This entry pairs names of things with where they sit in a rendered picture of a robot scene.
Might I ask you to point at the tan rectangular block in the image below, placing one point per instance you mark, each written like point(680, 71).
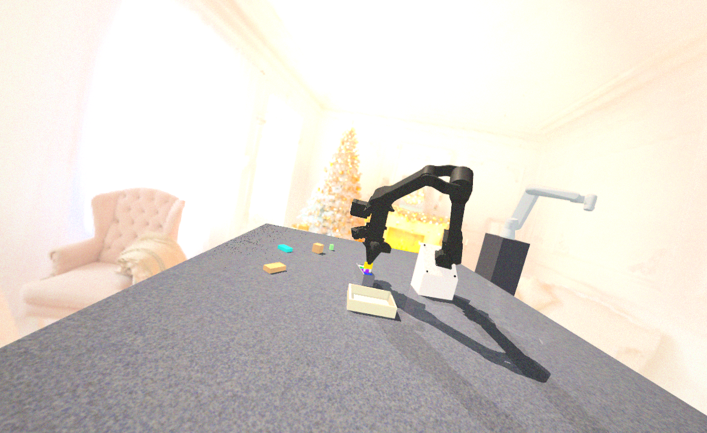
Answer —
point(274, 267)

